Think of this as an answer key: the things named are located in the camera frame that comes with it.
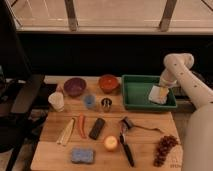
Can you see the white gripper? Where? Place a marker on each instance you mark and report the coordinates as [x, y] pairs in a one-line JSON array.
[[163, 92]]

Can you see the red bowl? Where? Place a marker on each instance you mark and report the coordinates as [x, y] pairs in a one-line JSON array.
[[108, 83]]

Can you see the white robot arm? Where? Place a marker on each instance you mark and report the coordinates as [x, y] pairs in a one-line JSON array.
[[198, 144]]

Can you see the purple bowl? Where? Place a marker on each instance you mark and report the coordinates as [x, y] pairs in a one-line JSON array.
[[75, 87]]

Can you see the green plastic bin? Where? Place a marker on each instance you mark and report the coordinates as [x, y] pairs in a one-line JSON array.
[[135, 92]]

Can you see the bunch of red grapes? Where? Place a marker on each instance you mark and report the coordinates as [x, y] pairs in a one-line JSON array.
[[163, 148]]

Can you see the metal cup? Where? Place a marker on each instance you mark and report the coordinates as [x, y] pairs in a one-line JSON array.
[[106, 104]]

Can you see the black rectangular block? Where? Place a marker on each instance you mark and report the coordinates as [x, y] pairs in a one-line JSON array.
[[96, 129]]

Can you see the yellow round fruit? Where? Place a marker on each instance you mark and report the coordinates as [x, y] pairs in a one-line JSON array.
[[111, 143]]

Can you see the blue plastic cup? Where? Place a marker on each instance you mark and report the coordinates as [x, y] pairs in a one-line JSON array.
[[89, 101]]

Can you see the blue sponge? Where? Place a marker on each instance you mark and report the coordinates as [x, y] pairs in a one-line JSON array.
[[82, 155]]

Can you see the white plastic cup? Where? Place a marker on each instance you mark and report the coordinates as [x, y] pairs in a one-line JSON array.
[[56, 99]]

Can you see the black office chair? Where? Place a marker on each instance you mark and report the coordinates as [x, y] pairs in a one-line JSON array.
[[17, 126]]

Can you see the dark brush with handle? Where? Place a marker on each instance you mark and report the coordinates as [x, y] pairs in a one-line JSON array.
[[128, 124]]

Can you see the black handled utensil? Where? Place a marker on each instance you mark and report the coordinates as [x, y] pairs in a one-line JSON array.
[[126, 147]]

